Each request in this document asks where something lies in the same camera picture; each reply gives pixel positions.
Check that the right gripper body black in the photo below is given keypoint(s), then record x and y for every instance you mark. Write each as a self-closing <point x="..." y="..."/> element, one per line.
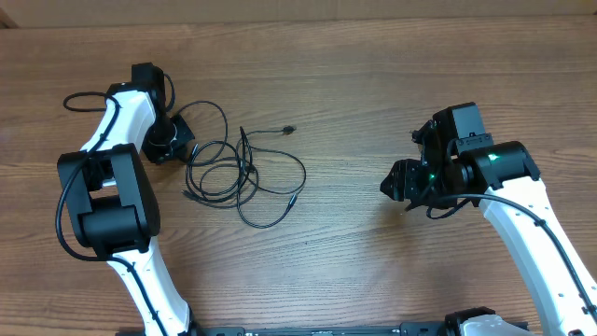
<point x="416" y="181"/>

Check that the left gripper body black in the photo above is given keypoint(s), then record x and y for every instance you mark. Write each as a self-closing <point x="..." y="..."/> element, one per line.
<point x="168" y="137"/>

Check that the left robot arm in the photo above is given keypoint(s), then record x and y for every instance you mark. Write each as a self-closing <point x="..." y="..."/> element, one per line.
<point x="111" y="204"/>

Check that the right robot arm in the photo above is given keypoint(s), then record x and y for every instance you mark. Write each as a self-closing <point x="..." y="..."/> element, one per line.
<point x="460" y="164"/>

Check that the cardboard wall panel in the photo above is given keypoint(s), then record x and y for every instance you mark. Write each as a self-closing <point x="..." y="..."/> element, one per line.
<point x="88" y="13"/>

